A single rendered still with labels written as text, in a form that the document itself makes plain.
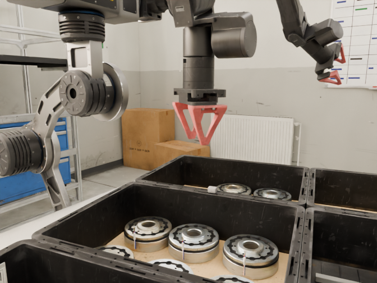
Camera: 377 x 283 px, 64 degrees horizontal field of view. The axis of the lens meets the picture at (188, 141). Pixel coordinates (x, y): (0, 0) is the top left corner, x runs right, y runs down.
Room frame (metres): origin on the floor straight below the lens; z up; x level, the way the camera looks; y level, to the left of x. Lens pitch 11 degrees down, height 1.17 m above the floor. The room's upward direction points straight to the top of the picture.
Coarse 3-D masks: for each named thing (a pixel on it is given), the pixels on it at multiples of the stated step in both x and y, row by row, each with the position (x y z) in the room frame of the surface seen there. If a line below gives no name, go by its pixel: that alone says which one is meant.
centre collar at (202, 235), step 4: (188, 228) 0.59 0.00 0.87; (192, 228) 0.59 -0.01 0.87; (196, 228) 0.59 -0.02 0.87; (184, 232) 0.57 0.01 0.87; (188, 232) 0.58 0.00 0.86; (200, 232) 0.58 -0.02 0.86; (204, 232) 0.57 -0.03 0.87; (184, 236) 0.56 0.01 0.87; (188, 236) 0.55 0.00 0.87; (192, 236) 0.55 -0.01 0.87; (196, 236) 0.55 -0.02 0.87; (200, 236) 0.55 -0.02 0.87; (204, 236) 0.56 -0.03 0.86; (192, 240) 0.55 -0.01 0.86; (196, 240) 0.55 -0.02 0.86
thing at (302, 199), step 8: (176, 160) 0.92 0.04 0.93; (216, 160) 0.93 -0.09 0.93; (224, 160) 0.92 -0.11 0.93; (232, 160) 0.91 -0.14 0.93; (240, 160) 0.91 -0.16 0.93; (160, 168) 0.82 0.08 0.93; (296, 168) 0.84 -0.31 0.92; (304, 168) 0.82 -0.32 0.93; (144, 176) 0.75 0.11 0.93; (304, 176) 0.75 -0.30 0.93; (160, 184) 0.68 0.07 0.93; (168, 184) 0.69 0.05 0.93; (304, 184) 0.68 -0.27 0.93; (216, 192) 0.63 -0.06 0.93; (224, 192) 0.63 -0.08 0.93; (304, 192) 0.63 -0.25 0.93; (272, 200) 0.58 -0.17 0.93; (280, 200) 0.58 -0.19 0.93; (288, 200) 0.58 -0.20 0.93; (304, 200) 0.58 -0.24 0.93
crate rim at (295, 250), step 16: (112, 192) 0.63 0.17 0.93; (192, 192) 0.64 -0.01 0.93; (80, 208) 0.55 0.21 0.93; (288, 208) 0.56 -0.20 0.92; (304, 208) 0.55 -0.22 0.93; (48, 240) 0.43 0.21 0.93; (96, 256) 0.38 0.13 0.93; (112, 256) 0.38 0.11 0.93; (160, 272) 0.35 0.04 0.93; (176, 272) 0.35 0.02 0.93; (288, 272) 0.35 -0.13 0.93
